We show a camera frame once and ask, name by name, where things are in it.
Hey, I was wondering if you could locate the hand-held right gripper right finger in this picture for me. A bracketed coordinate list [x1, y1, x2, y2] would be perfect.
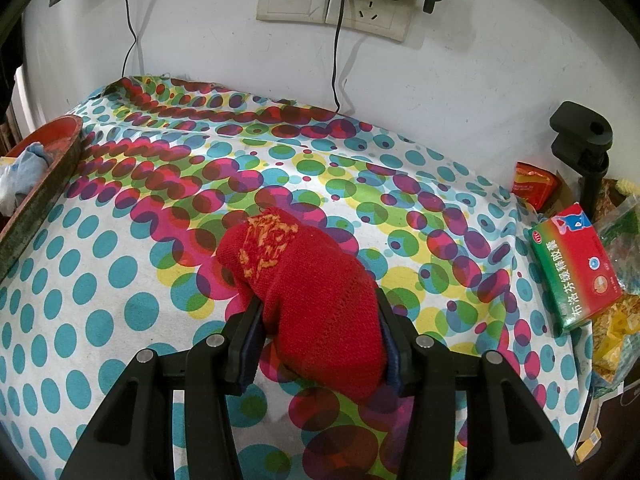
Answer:
[375, 287, 581, 480]

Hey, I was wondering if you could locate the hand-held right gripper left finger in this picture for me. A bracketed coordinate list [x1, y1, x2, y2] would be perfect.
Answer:
[59, 297, 264, 480]

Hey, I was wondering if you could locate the red sock with gold print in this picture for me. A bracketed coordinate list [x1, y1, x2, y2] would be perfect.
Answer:
[215, 205, 391, 402]

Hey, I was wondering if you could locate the red round tray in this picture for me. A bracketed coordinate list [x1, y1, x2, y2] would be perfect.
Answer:
[0, 115, 85, 281]

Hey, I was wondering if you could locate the light blue sock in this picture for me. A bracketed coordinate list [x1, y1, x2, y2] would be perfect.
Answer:
[11, 142, 53, 196]

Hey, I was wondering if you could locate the polka dot tablecloth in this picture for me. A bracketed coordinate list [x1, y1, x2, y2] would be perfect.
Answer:
[0, 75, 598, 480]

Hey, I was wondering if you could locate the green and red medicine box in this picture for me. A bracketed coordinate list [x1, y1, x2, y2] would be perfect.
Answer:
[525, 202, 623, 338]

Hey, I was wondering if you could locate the small yellow box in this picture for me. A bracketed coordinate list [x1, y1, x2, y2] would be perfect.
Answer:
[575, 430, 602, 463]

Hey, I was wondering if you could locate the yellow chip bag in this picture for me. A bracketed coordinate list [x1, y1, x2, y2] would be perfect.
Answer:
[592, 295, 640, 376]

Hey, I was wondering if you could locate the red snack packet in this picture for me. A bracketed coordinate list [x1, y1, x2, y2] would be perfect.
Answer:
[511, 161, 560, 211]

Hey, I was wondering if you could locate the clear plastic bag of snacks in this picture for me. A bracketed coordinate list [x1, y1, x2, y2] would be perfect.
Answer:
[590, 177, 640, 401]

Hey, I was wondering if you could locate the black clamp stand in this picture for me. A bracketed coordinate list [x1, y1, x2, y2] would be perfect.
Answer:
[549, 101, 613, 216]

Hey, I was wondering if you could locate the black adapter cable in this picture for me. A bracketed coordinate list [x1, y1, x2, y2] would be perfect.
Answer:
[331, 0, 346, 111]

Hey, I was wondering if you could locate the thin black cable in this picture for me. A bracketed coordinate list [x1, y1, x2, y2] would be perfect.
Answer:
[121, 0, 146, 81]

